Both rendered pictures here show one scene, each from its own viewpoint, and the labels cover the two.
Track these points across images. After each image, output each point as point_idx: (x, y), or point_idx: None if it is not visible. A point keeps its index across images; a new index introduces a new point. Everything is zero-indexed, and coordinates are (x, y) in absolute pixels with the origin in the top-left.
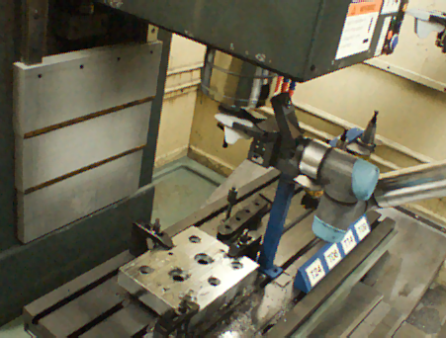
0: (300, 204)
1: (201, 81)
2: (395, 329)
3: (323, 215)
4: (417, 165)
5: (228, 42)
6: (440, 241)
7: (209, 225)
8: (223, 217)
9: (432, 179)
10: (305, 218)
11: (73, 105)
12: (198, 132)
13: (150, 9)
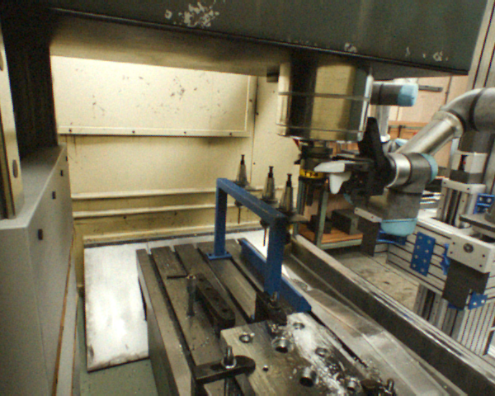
0: (195, 264)
1: (313, 128)
2: (313, 299)
3: (411, 213)
4: (401, 149)
5: (404, 45)
6: (261, 236)
7: (188, 327)
8: (182, 313)
9: (425, 151)
10: (216, 270)
11: (59, 277)
12: None
13: (284, 16)
